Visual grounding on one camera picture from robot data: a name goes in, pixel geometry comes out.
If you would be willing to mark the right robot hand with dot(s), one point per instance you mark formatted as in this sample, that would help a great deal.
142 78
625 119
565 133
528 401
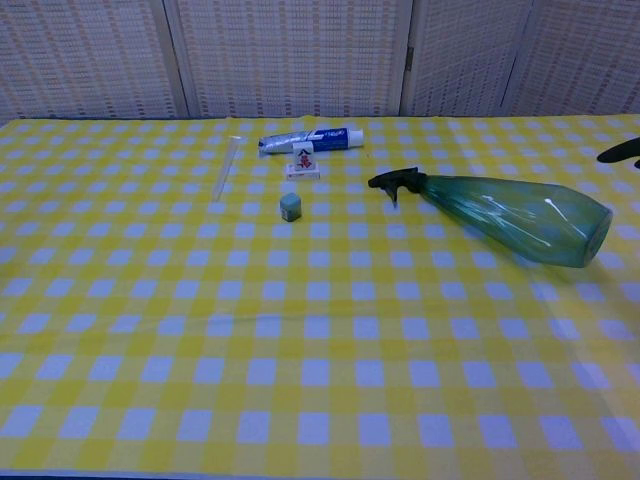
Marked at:
620 152

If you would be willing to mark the green transparent spray bottle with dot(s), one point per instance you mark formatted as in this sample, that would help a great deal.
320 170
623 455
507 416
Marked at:
525 217

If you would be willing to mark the woven folding screen panel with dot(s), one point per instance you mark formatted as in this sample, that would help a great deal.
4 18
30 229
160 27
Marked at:
465 55
295 55
585 60
85 55

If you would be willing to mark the blue white toothpaste tube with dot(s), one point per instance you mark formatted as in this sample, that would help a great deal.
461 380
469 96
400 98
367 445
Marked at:
310 138

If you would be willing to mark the white mahjong tile standing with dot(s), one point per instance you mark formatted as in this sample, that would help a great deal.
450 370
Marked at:
303 155

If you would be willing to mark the small green cube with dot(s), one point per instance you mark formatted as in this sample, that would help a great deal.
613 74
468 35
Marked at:
289 206

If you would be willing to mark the yellow white checked tablecloth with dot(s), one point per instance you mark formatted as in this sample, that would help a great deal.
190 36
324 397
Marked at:
320 325

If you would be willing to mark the clear plastic tube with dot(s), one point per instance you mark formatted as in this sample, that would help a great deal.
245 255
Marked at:
225 167

